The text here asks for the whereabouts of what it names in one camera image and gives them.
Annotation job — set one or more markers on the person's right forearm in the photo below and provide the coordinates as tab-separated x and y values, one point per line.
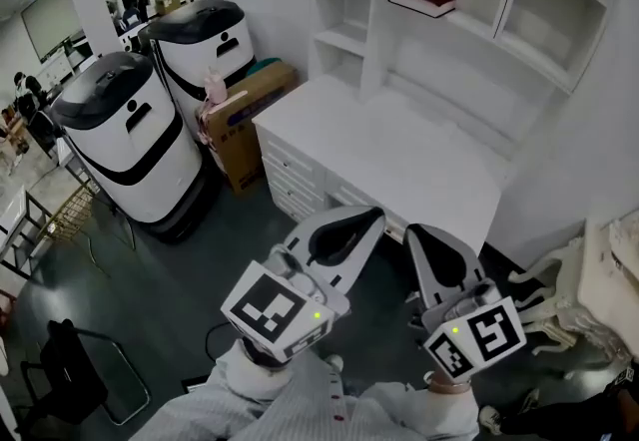
439	409

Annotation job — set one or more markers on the small brown cardboard box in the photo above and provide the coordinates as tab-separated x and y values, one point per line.
169	5

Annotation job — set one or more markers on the teal round item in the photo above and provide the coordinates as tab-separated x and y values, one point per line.
262	64

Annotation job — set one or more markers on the large brown cardboard box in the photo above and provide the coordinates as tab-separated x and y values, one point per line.
244	139

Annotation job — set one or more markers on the white desk with shelf hutch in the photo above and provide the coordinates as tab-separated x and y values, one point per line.
389	154

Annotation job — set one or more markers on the black fabric chair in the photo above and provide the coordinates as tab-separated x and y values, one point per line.
70	374

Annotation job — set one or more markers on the white drawer cabinet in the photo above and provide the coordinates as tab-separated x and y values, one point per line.
289	169

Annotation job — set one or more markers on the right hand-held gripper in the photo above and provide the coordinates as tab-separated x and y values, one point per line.
494	329

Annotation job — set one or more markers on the ornate white carved chair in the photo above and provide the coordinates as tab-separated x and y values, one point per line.
599	279

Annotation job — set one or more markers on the white and black service robot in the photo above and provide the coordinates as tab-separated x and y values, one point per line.
145	164
209	45

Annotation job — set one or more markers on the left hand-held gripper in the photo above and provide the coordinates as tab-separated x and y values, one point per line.
264	309

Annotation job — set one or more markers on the white table with black frame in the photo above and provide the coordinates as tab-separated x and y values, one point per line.
12	214

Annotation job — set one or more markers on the white wall screen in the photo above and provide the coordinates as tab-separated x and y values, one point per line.
50	20

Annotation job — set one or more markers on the person's white shoe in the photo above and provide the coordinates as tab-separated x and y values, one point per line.
334	362

